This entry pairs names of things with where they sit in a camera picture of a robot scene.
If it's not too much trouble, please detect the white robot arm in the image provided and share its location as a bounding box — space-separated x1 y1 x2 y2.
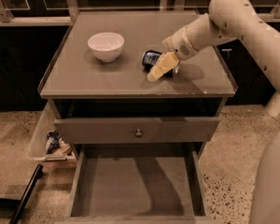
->
147 0 280 224

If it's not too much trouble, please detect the grey drawer cabinet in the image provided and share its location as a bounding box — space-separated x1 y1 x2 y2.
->
40 11 236 153

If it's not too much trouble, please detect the clear plastic bin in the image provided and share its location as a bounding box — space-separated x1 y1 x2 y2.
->
28 105 77 169

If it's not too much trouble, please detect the blue pepsi can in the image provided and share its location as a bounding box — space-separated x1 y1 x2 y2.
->
142 50 179 77

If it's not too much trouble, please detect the blue snack bag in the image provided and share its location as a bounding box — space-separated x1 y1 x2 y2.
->
46 131 61 154

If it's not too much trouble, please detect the round metal drawer knob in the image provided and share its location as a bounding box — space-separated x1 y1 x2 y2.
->
134 129 143 138

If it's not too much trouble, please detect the open grey middle drawer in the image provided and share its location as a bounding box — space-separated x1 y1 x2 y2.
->
56 144 221 224

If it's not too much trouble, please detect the white ceramic bowl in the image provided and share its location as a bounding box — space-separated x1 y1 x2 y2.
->
88 32 125 63

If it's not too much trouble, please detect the grey top drawer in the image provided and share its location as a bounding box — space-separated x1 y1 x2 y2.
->
54 117 219 144

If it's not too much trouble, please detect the black pole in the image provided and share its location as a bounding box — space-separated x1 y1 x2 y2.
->
0 164 44 224

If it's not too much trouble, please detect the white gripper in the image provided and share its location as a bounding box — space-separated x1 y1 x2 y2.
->
147 26 198 82

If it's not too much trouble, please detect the metal shelf rail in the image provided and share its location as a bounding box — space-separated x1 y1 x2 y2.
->
0 0 280 28

